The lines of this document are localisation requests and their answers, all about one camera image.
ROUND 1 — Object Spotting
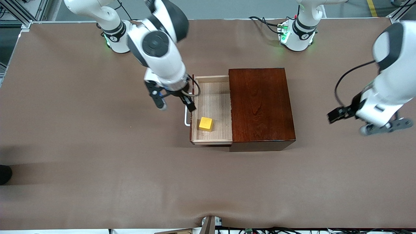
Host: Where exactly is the yellow block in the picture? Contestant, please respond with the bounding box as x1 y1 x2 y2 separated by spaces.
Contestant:
199 117 214 132

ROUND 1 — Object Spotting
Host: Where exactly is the light wooden drawer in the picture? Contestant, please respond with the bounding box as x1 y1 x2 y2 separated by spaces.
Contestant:
190 74 233 146

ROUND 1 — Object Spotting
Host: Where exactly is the dark wooden drawer cabinet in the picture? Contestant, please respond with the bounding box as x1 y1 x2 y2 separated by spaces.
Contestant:
228 68 296 152

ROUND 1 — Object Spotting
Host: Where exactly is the table cover sheet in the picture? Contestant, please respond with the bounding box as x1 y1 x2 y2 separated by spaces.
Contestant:
0 17 416 230

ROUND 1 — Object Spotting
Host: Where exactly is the black shoe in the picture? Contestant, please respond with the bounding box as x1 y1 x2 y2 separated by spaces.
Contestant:
0 165 13 186

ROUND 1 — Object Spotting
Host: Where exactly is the aluminium frame profile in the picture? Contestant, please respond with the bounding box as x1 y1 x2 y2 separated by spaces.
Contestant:
387 0 416 24
0 0 49 31

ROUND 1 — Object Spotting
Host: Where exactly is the grey wedge post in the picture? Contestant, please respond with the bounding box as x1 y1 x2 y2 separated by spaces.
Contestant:
201 216 216 234

